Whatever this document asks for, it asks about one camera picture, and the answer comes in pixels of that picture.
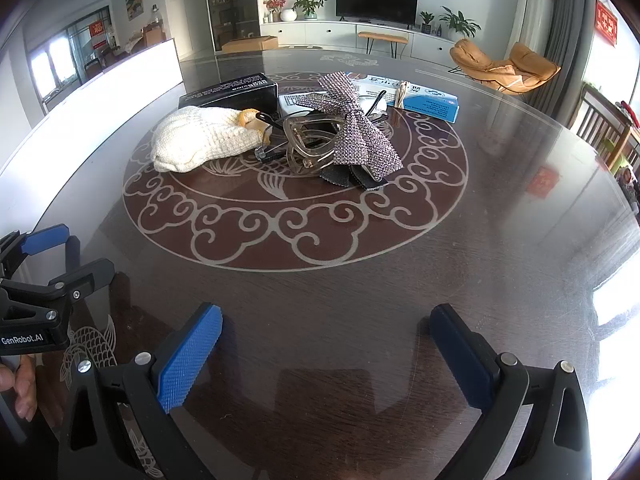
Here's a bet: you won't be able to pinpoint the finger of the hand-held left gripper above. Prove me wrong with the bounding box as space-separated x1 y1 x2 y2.
45 258 117 312
0 225 71 281

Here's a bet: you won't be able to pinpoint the grey white small box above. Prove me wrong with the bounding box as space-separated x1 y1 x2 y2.
277 91 388 117

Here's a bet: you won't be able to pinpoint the white television cabinet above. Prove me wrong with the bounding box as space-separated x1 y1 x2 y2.
260 20 463 58

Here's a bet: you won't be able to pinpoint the red flowers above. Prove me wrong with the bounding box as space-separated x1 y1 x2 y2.
263 0 291 23

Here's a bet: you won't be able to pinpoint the grey curtain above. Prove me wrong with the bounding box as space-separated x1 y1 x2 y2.
542 0 598 126

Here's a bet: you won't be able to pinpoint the white knit pouch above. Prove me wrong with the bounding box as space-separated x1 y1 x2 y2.
151 106 261 173

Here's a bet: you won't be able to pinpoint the dark patterned glass desktop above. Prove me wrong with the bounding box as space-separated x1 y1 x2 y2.
0 45 640 480

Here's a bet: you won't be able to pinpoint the clear hair claw clip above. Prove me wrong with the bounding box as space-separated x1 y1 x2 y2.
282 114 341 178

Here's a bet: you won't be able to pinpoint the silver rhinestone bow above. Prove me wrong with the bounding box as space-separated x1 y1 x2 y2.
295 71 405 192

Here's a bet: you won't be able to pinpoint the green potted plant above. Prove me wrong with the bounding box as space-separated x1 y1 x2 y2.
292 0 327 20

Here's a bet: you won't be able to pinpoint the red wall hanging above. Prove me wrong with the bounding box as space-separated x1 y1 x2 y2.
595 0 619 47

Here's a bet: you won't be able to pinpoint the black metal hair clip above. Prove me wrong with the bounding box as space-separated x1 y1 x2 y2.
254 111 291 161

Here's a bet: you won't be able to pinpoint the white door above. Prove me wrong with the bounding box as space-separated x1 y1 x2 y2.
179 0 206 60

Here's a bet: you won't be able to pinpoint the orange rocking chair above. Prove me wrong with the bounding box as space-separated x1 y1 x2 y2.
448 37 562 97

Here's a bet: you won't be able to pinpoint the dark wooden slatted chair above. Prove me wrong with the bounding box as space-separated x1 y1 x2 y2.
575 84 640 171

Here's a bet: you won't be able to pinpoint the thin black hair clip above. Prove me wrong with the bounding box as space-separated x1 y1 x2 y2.
361 89 392 123

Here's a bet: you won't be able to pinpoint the person's left hand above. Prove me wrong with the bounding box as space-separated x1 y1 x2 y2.
0 355 39 423

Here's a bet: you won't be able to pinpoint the dark glass display cabinet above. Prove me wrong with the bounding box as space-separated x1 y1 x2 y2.
202 0 258 51

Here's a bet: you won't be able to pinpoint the amber hair clip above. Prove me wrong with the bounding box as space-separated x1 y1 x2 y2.
239 108 273 146

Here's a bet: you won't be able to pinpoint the large leafy potted plant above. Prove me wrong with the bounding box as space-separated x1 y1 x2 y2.
439 6 482 40

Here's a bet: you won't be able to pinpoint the covered floor air conditioner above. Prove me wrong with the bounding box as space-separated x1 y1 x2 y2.
512 0 556 68

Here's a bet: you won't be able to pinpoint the black television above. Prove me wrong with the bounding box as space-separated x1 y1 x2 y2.
336 0 420 28

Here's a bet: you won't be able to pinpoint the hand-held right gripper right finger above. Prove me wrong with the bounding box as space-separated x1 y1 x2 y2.
430 303 593 480

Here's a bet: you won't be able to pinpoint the black cardboard box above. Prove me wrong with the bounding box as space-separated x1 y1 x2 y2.
178 73 279 113

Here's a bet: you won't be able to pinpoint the wooden bench black legs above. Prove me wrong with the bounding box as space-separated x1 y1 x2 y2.
358 31 410 58

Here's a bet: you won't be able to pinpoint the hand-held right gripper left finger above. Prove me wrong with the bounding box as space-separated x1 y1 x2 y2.
57 302 224 480

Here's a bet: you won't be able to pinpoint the blue white medicine box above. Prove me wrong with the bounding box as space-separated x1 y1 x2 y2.
350 76 461 124

